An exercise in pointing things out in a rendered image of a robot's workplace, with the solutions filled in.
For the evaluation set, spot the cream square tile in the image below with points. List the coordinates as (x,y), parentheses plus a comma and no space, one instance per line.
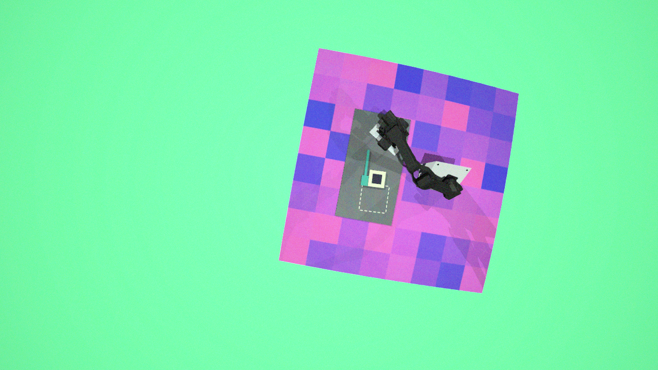
(377,179)

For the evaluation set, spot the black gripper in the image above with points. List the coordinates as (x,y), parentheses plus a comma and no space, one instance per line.
(384,142)

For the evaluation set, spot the dark grey flat mat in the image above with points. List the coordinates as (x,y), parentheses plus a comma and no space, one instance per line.
(372,198)

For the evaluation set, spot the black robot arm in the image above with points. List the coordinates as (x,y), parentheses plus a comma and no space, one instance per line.
(397,133)

